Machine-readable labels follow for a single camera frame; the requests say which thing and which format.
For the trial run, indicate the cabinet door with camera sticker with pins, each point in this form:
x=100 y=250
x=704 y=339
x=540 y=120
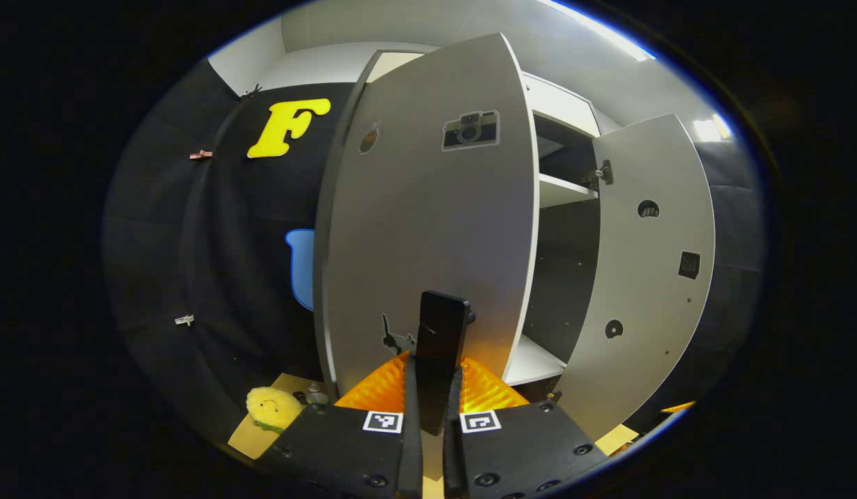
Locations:
x=414 y=222

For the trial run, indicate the grey double-door shoe cabinet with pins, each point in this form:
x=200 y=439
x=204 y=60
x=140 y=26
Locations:
x=560 y=104

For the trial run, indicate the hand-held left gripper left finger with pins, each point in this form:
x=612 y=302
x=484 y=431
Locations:
x=411 y=450

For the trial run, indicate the cabinet door with headphone sticker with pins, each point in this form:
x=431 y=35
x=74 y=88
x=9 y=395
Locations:
x=643 y=277

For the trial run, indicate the small white clip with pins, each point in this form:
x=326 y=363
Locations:
x=184 y=319

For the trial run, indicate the small black clip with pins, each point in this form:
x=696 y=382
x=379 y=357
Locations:
x=252 y=91

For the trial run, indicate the small red clip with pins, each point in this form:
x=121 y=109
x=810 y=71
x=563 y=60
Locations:
x=201 y=154

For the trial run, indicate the small ceiling light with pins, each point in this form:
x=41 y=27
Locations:
x=709 y=129

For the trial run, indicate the white cabinet shelf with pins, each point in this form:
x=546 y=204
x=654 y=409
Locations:
x=563 y=190
x=532 y=364

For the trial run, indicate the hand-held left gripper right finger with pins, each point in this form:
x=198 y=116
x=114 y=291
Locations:
x=452 y=450

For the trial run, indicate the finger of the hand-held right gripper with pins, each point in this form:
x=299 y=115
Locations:
x=679 y=407

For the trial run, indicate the small grey object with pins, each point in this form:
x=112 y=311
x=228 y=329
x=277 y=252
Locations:
x=316 y=395

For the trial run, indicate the yellow plush toy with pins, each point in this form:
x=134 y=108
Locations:
x=272 y=409

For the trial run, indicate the metal door hinge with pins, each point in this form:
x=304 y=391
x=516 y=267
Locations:
x=603 y=172

